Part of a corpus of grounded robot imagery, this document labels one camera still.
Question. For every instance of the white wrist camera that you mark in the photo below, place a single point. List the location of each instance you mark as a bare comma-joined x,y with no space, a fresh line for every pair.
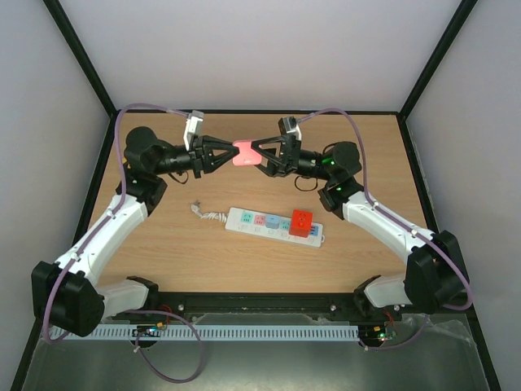
193,127
289,126

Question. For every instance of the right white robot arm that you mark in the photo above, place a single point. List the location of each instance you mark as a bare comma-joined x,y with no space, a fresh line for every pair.
434,269

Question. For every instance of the light blue cable duct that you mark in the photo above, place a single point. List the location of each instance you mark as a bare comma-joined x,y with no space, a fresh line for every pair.
178,332

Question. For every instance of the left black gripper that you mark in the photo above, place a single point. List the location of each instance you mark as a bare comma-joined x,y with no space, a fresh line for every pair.
197,157

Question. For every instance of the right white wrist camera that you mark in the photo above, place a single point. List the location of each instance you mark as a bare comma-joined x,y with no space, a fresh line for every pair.
289,126

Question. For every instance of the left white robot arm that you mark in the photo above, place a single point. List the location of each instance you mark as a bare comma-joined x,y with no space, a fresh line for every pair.
141,189

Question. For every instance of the red cube socket adapter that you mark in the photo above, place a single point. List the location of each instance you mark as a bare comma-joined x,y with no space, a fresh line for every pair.
301,223

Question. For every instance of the pink plug adapter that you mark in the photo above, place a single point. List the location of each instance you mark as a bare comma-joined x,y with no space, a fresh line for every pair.
247,156

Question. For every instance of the white power strip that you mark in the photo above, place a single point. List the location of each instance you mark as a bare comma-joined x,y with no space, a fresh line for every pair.
252,223

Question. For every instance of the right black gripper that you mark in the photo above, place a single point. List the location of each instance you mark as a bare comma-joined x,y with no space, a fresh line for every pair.
289,155

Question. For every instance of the black aluminium frame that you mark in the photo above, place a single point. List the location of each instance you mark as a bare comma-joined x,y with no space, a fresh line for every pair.
260,301

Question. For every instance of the blue usb charger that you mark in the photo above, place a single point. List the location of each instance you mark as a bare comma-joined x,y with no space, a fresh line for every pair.
272,222

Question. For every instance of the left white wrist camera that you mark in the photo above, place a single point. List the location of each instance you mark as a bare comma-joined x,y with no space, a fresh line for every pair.
193,127

